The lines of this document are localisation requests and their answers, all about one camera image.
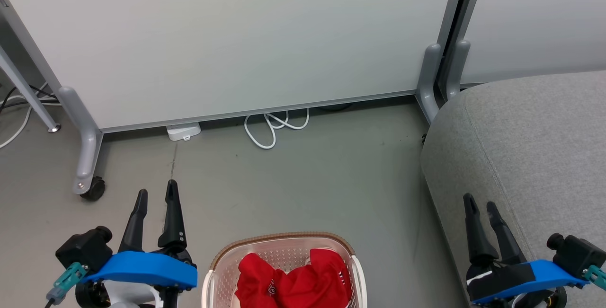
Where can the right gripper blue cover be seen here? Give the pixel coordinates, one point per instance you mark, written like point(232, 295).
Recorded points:
point(511, 279)

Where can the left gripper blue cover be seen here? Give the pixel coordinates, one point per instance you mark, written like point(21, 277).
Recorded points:
point(142, 268)

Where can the red garment with white sleeve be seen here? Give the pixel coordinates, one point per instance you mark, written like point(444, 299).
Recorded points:
point(322, 279)

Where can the grey fabric sofa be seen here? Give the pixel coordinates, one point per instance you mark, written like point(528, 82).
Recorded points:
point(535, 156)

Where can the black caster wheel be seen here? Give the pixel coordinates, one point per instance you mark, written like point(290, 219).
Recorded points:
point(94, 189)

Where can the cream perforated laundry basket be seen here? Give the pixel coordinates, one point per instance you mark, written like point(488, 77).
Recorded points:
point(218, 275)

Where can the white power box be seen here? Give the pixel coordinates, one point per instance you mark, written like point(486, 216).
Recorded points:
point(183, 131)

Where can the grey partition leg with caster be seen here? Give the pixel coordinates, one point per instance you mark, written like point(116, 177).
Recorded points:
point(87, 147)

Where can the grey metal table leg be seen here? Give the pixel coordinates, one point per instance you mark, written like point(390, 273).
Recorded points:
point(28, 92)

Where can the large white partition panel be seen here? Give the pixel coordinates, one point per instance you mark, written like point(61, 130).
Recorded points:
point(236, 38)

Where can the narrow white partition panel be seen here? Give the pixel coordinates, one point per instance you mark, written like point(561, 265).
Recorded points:
point(539, 19)

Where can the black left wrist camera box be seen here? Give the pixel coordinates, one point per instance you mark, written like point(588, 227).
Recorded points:
point(85, 249)

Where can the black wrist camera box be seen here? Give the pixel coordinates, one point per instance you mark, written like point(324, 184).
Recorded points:
point(575, 253)
point(85, 249)

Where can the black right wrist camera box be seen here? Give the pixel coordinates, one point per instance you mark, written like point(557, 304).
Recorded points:
point(575, 253)

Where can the teal left camera connector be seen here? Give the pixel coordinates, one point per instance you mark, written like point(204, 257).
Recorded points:
point(68, 277)

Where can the teal camera connector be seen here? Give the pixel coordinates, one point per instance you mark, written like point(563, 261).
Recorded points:
point(597, 276)
point(68, 277)

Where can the teal right camera connector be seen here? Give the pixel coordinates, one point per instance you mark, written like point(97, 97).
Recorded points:
point(597, 276)

